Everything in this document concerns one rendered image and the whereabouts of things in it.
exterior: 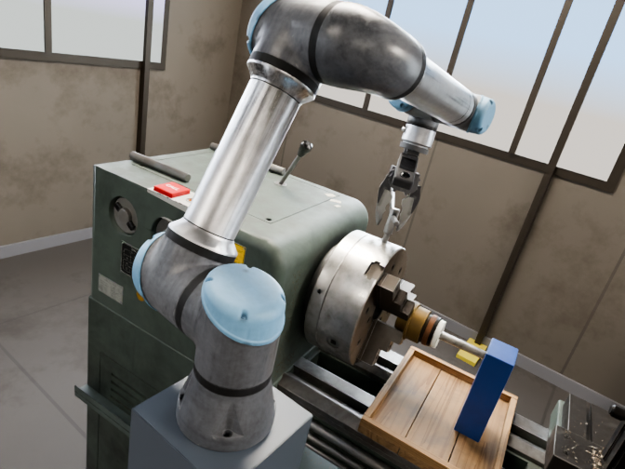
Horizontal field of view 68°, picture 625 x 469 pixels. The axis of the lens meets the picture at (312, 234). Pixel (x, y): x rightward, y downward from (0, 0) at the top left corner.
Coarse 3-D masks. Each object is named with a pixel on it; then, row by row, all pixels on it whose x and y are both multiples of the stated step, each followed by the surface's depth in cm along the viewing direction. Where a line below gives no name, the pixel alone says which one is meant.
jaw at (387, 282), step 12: (372, 264) 105; (372, 276) 103; (384, 276) 104; (384, 288) 103; (396, 288) 105; (384, 300) 107; (396, 300) 105; (408, 300) 108; (396, 312) 108; (408, 312) 106
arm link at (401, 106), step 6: (390, 102) 100; (396, 102) 99; (402, 102) 98; (396, 108) 100; (402, 108) 99; (408, 108) 99; (414, 108) 100; (408, 114) 106; (414, 114) 101; (420, 114) 100; (426, 114) 98
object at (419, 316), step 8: (416, 304) 110; (416, 312) 108; (424, 312) 109; (400, 320) 110; (408, 320) 107; (416, 320) 107; (424, 320) 107; (432, 320) 107; (440, 320) 108; (400, 328) 111; (408, 328) 108; (416, 328) 107; (424, 328) 107; (432, 328) 106; (408, 336) 109; (416, 336) 107; (424, 336) 107; (424, 344) 108
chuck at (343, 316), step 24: (360, 240) 110; (360, 264) 104; (384, 264) 104; (336, 288) 103; (360, 288) 102; (336, 312) 103; (360, 312) 101; (384, 312) 122; (336, 336) 105; (360, 336) 108; (360, 360) 118
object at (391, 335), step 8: (376, 320) 113; (376, 328) 112; (384, 328) 112; (392, 328) 111; (368, 336) 113; (376, 336) 112; (384, 336) 111; (392, 336) 111; (400, 336) 110; (368, 344) 112; (376, 344) 112; (384, 344) 111; (360, 352) 113; (368, 352) 112; (376, 352) 112; (368, 360) 112; (376, 360) 114
